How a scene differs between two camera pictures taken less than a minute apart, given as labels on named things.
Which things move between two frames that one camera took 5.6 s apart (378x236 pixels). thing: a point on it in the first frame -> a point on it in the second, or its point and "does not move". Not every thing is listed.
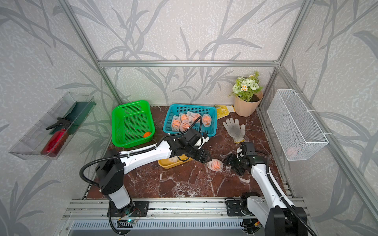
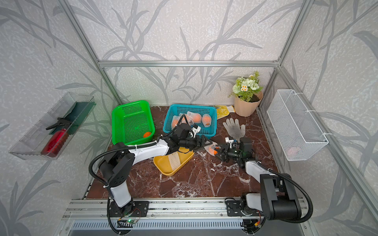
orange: (215, 165) -> (212, 150)
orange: (146, 134) does not move
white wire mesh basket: (300, 135) does not move
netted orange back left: (183, 116) does not move
